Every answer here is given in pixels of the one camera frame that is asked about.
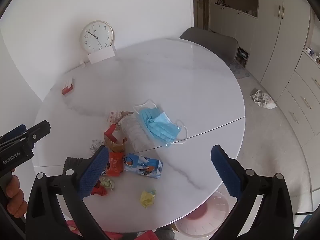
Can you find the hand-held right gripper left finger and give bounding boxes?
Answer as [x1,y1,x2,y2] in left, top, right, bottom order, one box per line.
[25,145,110,240]

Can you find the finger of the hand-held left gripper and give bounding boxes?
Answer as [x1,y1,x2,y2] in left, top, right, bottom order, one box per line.
[0,124,28,144]
[23,120,51,148]

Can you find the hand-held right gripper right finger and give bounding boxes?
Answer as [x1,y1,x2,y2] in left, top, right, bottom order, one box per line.
[211,144,294,240]

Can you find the red paper ball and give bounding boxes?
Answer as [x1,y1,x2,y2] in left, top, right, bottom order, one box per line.
[90,182,108,197]

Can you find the brown wrapper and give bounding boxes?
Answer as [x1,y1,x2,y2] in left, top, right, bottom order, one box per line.
[104,134,128,153]

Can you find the red plastic wrapper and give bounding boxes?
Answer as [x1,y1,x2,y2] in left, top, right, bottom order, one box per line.
[104,124,121,143]

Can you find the white plastic waste bin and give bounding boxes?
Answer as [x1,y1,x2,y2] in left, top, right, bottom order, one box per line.
[173,190,230,237]

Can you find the blue face mask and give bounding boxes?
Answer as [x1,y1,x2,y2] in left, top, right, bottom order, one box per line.
[132,99,188,148]

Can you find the person's left hand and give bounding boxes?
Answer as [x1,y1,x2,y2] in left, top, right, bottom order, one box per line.
[5,175,28,218]

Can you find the green crumpled paper ball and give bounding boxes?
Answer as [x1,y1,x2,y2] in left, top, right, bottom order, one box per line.
[98,177,116,191]

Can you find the orange snack packet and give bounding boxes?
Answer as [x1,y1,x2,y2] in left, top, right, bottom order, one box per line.
[101,152,125,177]

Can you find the small red and white box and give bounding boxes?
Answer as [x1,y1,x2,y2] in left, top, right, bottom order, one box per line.
[62,77,75,96]

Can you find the clear plastic bottle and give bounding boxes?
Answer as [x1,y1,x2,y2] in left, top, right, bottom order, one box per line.
[117,114,157,153]

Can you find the yellow crumpled paper ball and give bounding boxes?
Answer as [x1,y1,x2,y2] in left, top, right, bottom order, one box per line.
[140,188,157,209]

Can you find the white printed paper scrap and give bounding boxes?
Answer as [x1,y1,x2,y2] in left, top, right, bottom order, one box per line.
[108,110,134,125]

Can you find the white plastic bag on floor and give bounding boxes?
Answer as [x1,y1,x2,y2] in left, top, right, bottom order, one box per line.
[250,88,278,110]

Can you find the person's pink floral jacket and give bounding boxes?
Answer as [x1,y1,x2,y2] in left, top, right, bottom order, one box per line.
[65,219,161,240]

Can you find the white folded card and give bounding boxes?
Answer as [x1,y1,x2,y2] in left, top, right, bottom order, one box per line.
[87,44,116,64]

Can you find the patterned floor mat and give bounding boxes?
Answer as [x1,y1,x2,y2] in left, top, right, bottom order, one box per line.
[228,62,251,80]

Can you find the beige drawer unit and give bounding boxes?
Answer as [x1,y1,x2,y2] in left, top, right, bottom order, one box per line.
[274,49,320,148]

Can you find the open shoe shelf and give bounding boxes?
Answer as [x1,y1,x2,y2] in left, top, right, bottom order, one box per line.
[235,46,251,69]

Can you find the grey upholstered chair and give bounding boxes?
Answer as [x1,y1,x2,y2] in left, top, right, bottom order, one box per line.
[179,27,239,67]

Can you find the beige tall cabinet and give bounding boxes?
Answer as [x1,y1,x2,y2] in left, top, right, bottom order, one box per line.
[207,0,312,101]

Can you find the brown door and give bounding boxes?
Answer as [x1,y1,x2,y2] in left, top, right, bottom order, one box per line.
[192,0,209,31]

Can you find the round white wall clock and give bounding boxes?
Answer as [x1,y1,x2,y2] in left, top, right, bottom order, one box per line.
[80,20,114,55]

